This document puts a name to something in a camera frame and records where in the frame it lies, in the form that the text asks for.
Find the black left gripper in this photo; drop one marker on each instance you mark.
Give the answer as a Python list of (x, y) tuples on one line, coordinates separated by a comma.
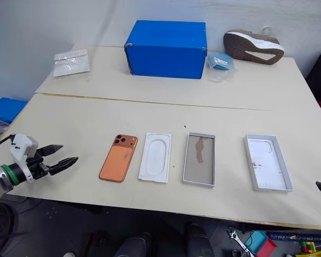
[(37, 167)]

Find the orange smartphone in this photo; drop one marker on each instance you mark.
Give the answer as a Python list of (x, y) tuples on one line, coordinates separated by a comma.
[(117, 163)]

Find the grey phone box base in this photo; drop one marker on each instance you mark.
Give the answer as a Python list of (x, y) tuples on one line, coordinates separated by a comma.
[(200, 168)]

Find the blue cardboard box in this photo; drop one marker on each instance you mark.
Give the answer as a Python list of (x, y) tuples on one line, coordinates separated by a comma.
[(166, 51)]

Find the blue patterned tube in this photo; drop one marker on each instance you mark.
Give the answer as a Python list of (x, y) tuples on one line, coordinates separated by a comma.
[(297, 237)]

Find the colourful toy blocks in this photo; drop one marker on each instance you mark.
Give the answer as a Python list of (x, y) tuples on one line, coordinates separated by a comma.
[(307, 246)]

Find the blue plastic bin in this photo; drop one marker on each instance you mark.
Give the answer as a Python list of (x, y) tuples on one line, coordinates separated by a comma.
[(5, 108)]

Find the red plastic tray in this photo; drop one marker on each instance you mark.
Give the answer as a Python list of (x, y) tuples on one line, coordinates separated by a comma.
[(270, 246)]

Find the blue plastic tray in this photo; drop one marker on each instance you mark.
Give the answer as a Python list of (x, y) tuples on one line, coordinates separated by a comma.
[(256, 237)]

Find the white booklet in clear bag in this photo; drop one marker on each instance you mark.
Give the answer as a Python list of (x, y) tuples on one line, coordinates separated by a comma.
[(69, 65)]

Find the white moulded tray insert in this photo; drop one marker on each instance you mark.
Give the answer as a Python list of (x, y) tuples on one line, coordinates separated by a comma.
[(155, 158)]

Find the silver adjustable wrench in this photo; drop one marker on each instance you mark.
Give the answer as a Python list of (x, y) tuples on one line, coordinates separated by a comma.
[(236, 237)]

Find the dark rounded shape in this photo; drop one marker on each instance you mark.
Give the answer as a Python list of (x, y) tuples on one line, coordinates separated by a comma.
[(199, 241), (133, 246)]

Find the brown sneaker with white sole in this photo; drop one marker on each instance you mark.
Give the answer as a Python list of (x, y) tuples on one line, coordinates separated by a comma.
[(240, 45)]

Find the blue item in clear bag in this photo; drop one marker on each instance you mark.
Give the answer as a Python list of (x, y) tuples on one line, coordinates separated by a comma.
[(219, 60)]

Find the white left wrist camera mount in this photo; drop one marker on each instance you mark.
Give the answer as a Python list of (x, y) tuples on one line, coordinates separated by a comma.
[(21, 150)]

